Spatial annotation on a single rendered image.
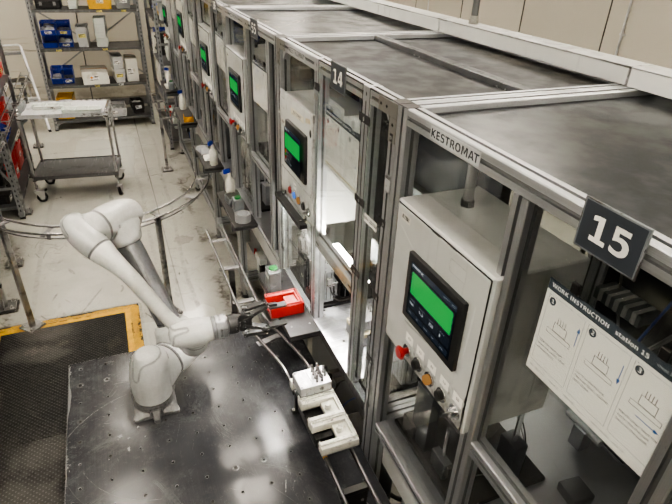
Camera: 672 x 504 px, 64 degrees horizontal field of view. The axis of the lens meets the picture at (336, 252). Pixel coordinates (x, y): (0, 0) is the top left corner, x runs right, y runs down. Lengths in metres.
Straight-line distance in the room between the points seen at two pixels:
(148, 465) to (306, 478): 0.59
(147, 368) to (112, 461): 0.35
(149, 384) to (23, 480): 1.17
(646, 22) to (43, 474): 5.41
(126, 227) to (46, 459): 1.52
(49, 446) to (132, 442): 1.10
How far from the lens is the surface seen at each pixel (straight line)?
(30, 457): 3.36
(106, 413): 2.47
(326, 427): 2.04
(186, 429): 2.32
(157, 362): 2.25
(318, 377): 2.11
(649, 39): 5.50
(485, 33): 2.44
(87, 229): 2.16
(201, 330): 2.00
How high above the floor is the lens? 2.39
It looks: 30 degrees down
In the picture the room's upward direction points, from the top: 2 degrees clockwise
